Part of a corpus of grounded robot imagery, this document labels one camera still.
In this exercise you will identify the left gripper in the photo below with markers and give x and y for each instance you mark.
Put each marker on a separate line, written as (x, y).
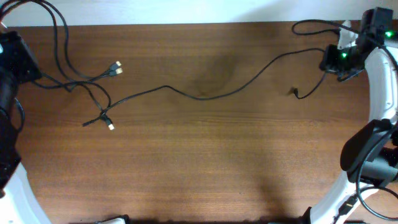
(17, 53)

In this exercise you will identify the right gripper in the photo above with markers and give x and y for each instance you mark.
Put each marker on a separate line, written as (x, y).
(330, 64)

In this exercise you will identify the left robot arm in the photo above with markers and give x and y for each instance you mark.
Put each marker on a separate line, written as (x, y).
(18, 203)

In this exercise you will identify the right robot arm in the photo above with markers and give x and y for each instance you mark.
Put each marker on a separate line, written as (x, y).
(367, 166)

